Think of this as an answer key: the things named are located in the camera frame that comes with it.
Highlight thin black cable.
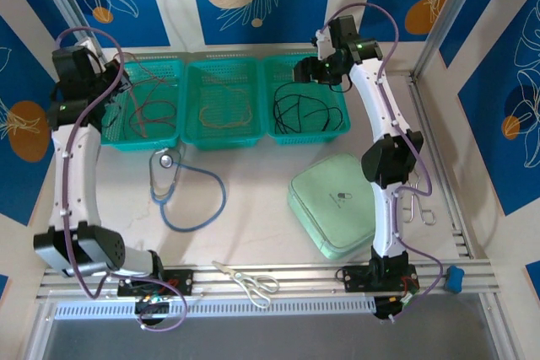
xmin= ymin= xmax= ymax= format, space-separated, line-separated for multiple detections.
xmin=272 ymin=83 xmax=345 ymax=137
xmin=273 ymin=89 xmax=345 ymax=136

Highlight teal perforated plastic basket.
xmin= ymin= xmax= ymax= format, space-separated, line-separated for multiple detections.
xmin=180 ymin=57 xmax=267 ymax=152
xmin=262 ymin=55 xmax=353 ymax=146
xmin=100 ymin=59 xmax=186 ymax=153

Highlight blue stethoscope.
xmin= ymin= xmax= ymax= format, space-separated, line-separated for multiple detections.
xmin=148 ymin=144 xmax=227 ymax=234

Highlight mint green zip case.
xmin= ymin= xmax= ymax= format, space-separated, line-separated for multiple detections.
xmin=288 ymin=152 xmax=381 ymax=261

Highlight small blue clamp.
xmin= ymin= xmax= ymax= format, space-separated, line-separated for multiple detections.
xmin=442 ymin=265 xmax=465 ymax=293

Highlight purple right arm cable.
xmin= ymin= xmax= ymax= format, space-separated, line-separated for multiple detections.
xmin=316 ymin=2 xmax=446 ymax=323

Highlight aluminium frame post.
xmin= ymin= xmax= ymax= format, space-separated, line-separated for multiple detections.
xmin=411 ymin=0 xmax=497 ymax=79
xmin=29 ymin=0 xmax=111 ymax=78

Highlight metal wire puzzle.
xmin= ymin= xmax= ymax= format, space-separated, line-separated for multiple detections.
xmin=400 ymin=174 xmax=437 ymax=226

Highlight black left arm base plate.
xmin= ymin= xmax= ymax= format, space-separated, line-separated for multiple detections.
xmin=116 ymin=266 xmax=196 ymax=298

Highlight aluminium front rail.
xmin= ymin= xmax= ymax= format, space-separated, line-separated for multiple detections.
xmin=35 ymin=265 xmax=503 ymax=302

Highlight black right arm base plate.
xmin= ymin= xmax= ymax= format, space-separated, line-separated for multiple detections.
xmin=342 ymin=265 xmax=421 ymax=293

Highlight white handled scissors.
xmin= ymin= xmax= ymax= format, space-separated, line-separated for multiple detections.
xmin=212 ymin=260 xmax=281 ymax=310

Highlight white slotted cable duct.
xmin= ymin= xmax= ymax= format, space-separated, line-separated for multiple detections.
xmin=54 ymin=296 xmax=376 ymax=322

